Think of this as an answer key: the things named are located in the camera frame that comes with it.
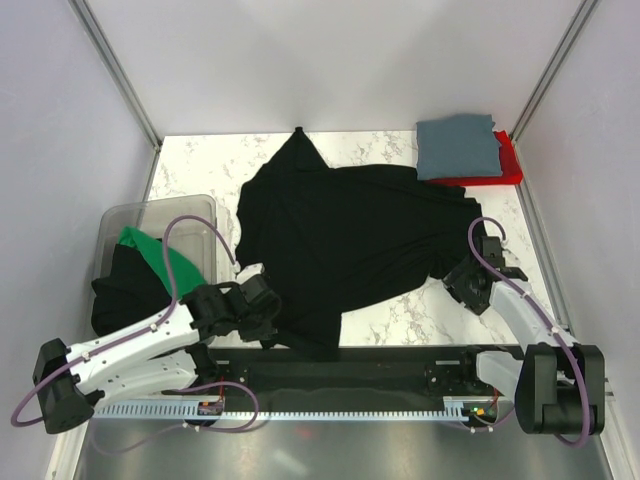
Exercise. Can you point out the aluminium frame post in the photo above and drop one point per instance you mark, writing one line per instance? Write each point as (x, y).
(568, 40)
(109, 58)

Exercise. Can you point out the folded red t shirt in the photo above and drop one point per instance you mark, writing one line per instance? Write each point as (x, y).
(511, 170)

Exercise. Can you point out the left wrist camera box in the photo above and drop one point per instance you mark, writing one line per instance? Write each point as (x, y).
(252, 282)

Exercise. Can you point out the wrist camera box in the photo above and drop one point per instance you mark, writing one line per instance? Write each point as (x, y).
(490, 254)
(252, 282)

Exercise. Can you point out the left aluminium frame post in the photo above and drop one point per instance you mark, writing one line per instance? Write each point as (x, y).
(109, 58)

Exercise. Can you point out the black t shirt in bin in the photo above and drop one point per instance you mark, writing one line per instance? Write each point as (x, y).
(131, 292)

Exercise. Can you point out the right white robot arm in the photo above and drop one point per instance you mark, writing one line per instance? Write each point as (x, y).
(558, 387)

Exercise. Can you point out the folded grey-blue t shirt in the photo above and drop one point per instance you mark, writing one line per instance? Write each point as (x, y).
(457, 146)

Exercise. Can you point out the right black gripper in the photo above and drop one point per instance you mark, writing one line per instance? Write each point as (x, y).
(456, 279)

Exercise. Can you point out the clear plastic bin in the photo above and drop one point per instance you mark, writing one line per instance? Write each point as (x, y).
(190, 216)

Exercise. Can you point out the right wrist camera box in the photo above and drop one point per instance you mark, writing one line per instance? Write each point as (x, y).
(490, 254)

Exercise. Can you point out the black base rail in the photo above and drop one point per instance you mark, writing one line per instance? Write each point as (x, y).
(409, 376)

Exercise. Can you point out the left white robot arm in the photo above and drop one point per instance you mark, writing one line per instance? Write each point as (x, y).
(167, 351)

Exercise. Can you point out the right aluminium frame post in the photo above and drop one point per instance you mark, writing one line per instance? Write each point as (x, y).
(568, 40)

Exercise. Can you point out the black t shirt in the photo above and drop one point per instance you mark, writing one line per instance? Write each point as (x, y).
(335, 240)
(131, 292)

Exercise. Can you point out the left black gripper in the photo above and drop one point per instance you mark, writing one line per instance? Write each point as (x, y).
(264, 331)

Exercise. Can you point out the green t shirt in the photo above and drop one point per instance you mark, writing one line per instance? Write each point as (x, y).
(187, 276)

